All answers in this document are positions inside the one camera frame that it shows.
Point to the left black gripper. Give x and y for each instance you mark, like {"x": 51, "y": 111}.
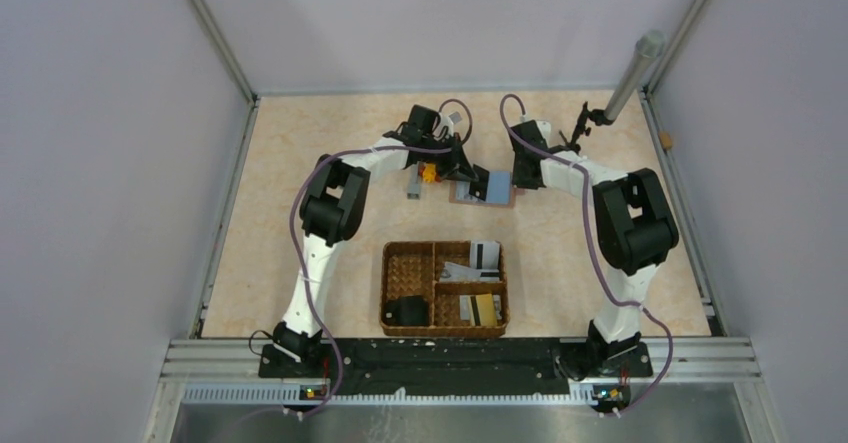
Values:
{"x": 456, "y": 165}

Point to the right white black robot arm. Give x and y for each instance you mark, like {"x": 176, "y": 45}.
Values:
{"x": 629, "y": 230}

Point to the grey striped card beside gold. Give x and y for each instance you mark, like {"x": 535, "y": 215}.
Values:
{"x": 468, "y": 309}

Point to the grey toy brick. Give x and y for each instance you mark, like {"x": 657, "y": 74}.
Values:
{"x": 414, "y": 186}

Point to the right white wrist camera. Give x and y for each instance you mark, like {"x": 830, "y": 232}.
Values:
{"x": 532, "y": 133}

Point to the brown woven divided basket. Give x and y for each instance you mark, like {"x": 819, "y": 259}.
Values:
{"x": 413, "y": 268}

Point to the black box in basket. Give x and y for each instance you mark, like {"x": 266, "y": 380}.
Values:
{"x": 407, "y": 311}

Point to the silver striped card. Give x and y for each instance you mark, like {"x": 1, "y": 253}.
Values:
{"x": 461, "y": 192}

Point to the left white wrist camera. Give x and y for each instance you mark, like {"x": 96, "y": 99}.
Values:
{"x": 447, "y": 123}

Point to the grey card in basket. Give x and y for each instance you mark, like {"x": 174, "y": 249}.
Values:
{"x": 453, "y": 272}

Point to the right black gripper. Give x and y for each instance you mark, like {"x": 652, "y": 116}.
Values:
{"x": 518, "y": 180}

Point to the brown leather card holder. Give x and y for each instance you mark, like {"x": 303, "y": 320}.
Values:
{"x": 501, "y": 192}

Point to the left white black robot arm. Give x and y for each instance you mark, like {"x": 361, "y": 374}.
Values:
{"x": 327, "y": 213}

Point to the small brown wall object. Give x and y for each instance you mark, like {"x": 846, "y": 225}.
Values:
{"x": 666, "y": 141}

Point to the grey metal pole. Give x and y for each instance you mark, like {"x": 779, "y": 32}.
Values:
{"x": 648, "y": 48}

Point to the black mini tripod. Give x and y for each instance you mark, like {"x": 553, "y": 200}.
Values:
{"x": 581, "y": 128}

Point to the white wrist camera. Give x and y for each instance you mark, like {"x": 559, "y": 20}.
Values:
{"x": 532, "y": 133}
{"x": 447, "y": 123}

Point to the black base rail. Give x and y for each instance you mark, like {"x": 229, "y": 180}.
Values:
{"x": 450, "y": 367}

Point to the yellow toy brick car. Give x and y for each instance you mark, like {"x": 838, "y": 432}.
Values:
{"x": 429, "y": 173}

